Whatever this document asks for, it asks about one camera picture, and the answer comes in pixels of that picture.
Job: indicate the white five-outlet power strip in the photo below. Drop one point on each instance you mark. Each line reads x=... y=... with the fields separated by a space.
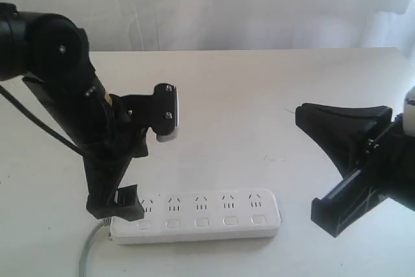
x=200 y=216

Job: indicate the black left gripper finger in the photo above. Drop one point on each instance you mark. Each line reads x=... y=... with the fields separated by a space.
x=126 y=203
x=99 y=207

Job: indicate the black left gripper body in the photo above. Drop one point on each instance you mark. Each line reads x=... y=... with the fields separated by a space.
x=107 y=158

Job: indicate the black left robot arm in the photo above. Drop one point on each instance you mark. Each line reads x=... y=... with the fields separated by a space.
x=51 y=55

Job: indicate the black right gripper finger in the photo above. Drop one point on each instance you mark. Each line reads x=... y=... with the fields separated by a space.
x=349 y=200
x=344 y=134

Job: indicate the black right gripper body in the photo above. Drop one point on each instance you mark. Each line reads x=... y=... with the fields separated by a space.
x=390 y=154

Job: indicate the white sheer curtain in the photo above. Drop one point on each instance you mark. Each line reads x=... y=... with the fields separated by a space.
x=168 y=25

